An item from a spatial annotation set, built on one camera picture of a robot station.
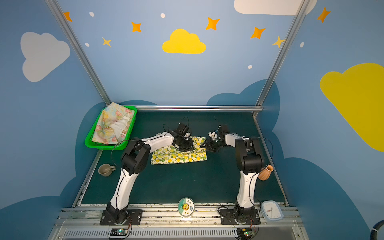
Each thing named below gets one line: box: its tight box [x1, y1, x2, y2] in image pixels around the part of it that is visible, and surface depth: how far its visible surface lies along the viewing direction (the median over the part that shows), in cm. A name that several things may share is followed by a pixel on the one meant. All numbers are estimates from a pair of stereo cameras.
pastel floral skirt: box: [92, 102, 135, 145], surface depth 110 cm
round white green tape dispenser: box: [178, 197, 195, 219], surface depth 72 cm
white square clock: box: [261, 200, 284, 222], surface depth 76 cm
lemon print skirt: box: [151, 135, 207, 165], surface depth 97 cm
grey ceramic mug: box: [98, 163, 116, 177], surface depth 88 cm
